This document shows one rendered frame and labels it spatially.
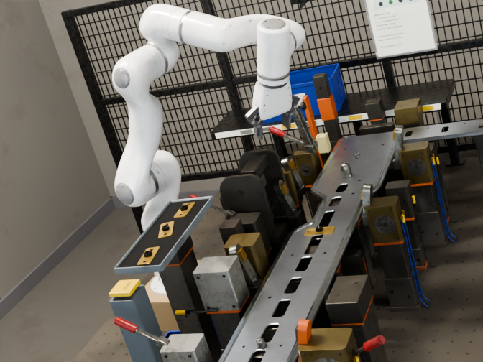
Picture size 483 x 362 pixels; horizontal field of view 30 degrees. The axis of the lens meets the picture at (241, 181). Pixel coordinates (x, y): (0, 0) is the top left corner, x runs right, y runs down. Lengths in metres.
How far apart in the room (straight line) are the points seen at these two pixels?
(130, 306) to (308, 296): 0.44
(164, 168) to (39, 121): 2.64
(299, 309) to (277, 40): 0.66
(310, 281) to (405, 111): 0.96
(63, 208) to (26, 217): 0.32
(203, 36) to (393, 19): 1.12
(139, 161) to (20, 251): 2.55
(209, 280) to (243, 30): 0.65
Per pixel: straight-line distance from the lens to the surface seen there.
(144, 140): 2.66
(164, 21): 2.43
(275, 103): 2.36
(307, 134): 2.92
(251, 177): 2.53
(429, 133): 3.00
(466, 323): 2.57
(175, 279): 2.44
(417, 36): 3.32
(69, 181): 5.51
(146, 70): 2.52
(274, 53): 2.26
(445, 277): 2.78
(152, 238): 2.42
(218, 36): 2.34
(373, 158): 2.91
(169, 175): 2.78
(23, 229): 5.18
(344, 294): 2.17
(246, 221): 2.53
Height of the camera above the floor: 2.15
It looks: 23 degrees down
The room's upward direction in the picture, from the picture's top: 17 degrees counter-clockwise
